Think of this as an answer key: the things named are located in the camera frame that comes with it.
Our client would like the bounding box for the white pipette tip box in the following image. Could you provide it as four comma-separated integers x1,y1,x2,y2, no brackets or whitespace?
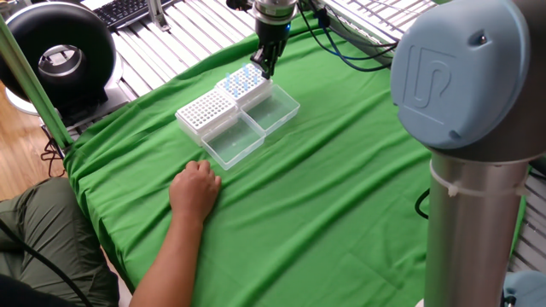
214,62,300,136
174,88,267,171

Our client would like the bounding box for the black ring-shaped device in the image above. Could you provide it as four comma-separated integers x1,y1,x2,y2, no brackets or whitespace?
0,2,119,103

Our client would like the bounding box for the aluminium frame beam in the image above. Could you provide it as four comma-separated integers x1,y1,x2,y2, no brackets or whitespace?
317,0,400,48

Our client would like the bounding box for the blue cable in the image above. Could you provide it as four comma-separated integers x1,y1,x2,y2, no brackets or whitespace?
320,23,392,73

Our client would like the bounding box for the black shirt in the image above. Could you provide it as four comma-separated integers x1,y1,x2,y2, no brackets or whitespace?
0,272,76,307

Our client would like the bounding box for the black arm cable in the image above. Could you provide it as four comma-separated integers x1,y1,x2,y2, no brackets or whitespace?
414,187,432,221

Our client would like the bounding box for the aluminium upright bracket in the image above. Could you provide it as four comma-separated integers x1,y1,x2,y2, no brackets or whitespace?
147,0,171,33

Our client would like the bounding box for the black computer keyboard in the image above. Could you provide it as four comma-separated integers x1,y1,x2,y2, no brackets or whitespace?
91,0,183,31

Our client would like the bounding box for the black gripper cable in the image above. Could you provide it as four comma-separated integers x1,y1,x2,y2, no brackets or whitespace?
296,0,400,61

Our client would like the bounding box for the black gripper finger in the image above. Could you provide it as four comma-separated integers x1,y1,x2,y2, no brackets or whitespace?
251,46,269,66
263,53,281,80

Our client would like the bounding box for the black thin cable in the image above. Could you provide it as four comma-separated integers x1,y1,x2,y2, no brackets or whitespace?
0,217,94,307

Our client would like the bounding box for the white cable tie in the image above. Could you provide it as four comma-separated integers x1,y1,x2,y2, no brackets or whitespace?
428,159,530,198

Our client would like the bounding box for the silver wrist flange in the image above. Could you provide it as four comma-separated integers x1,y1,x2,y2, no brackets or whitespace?
249,0,299,26

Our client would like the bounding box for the green frame post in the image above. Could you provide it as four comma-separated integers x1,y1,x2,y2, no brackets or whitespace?
0,14,74,150

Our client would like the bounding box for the bare person forearm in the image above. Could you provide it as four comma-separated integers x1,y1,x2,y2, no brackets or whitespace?
129,212,206,307

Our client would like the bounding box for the bare person hand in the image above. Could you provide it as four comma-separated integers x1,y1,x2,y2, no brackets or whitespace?
169,159,222,223

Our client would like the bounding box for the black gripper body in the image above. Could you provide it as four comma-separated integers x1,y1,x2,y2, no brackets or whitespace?
254,20,292,56

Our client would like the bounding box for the white device base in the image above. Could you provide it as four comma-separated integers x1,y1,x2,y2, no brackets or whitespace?
4,53,131,129

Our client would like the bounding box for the olive trouser leg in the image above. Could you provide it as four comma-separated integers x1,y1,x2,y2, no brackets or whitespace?
0,177,121,307

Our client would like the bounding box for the green table cloth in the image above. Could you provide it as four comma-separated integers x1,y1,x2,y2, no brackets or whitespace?
63,15,528,307

